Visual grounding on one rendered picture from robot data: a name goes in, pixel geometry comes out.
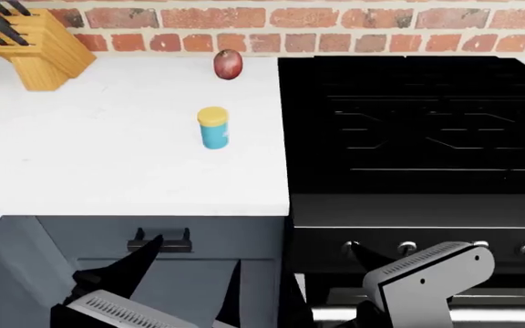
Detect blue yogurt cup yellow lid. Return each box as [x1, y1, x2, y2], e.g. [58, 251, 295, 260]
[196, 106, 232, 150]

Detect black drawer handle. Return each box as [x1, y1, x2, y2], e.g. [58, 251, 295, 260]
[127, 227, 195, 254]

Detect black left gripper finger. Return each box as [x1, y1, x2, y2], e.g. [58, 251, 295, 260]
[71, 234, 164, 302]
[211, 259, 242, 325]

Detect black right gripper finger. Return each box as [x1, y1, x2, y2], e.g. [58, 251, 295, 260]
[289, 272, 321, 328]
[350, 243, 403, 274]

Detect black stove range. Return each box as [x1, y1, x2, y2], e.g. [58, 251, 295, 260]
[277, 55, 525, 328]

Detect wooden knife block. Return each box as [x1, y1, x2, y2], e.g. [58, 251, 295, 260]
[0, 8, 98, 93]

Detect chrome oven door handle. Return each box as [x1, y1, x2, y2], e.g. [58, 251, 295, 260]
[311, 304, 525, 323]

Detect grey cabinet drawer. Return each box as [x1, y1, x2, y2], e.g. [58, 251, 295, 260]
[37, 215, 288, 261]

